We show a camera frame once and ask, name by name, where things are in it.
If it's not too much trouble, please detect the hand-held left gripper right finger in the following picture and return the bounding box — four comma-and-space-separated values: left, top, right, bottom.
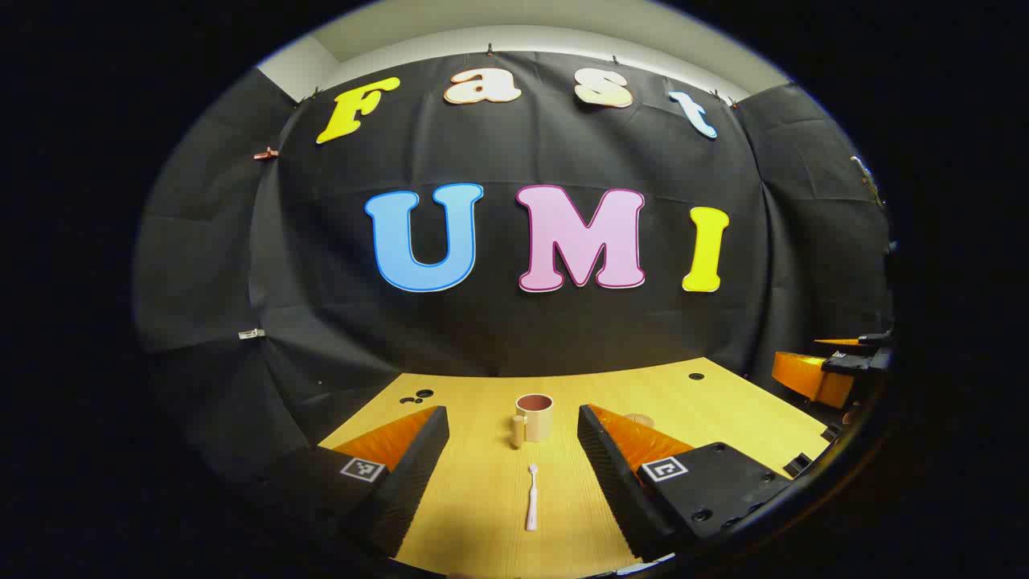
576, 404, 805, 564

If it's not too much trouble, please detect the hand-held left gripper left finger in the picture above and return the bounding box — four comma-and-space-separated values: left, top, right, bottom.
265, 404, 451, 560

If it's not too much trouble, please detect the beige cup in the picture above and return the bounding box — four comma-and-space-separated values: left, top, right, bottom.
511, 393, 555, 449

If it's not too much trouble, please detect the wooden desktop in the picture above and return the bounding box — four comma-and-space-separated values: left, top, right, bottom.
318, 358, 833, 579

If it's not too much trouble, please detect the black backdrop cloth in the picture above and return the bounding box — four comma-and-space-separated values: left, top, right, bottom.
133, 50, 897, 483

